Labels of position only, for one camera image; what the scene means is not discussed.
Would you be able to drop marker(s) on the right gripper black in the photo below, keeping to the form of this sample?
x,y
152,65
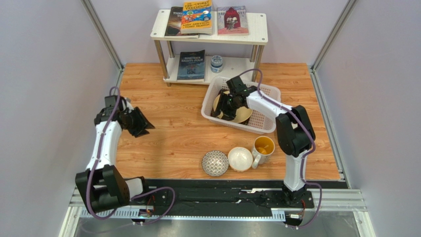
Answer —
x,y
228,102

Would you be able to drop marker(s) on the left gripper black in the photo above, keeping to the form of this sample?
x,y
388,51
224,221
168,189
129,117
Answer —
x,y
143,123

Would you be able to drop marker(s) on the yellow round bear plate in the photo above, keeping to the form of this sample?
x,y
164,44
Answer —
x,y
243,113

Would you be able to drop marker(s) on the white perforated plastic basket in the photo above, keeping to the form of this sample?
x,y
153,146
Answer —
x,y
246,119

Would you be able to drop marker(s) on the white small bowl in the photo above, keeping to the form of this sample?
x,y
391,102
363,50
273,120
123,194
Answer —
x,y
240,159

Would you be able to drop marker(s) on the grey patterned small bowl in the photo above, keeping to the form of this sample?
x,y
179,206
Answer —
x,y
215,163

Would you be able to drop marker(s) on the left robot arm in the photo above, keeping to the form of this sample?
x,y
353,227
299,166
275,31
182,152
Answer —
x,y
101,186

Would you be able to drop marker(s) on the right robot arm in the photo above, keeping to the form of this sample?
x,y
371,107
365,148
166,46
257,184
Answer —
x,y
294,131

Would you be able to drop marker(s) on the small blue white ceramic jar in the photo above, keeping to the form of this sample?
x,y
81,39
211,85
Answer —
x,y
216,64

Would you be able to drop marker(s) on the white two-tier shelf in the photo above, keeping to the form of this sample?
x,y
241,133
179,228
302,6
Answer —
x,y
232,66

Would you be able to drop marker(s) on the white mug yellow inside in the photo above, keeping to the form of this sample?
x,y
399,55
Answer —
x,y
262,150

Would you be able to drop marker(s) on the dark blue Nineteen Eighty-Four book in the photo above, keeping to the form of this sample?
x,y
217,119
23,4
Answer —
x,y
192,66

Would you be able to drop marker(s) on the red pink cover book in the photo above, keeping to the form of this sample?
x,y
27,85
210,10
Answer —
x,y
232,20

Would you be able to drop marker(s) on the orange yellow treehouse book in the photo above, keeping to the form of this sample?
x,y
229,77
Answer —
x,y
197,17

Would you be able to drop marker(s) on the dark paperback book top shelf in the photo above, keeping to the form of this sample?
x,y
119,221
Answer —
x,y
174,25

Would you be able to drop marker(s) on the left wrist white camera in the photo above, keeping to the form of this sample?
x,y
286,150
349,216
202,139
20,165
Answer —
x,y
125,104

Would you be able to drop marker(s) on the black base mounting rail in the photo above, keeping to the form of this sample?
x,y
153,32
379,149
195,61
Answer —
x,y
222,198

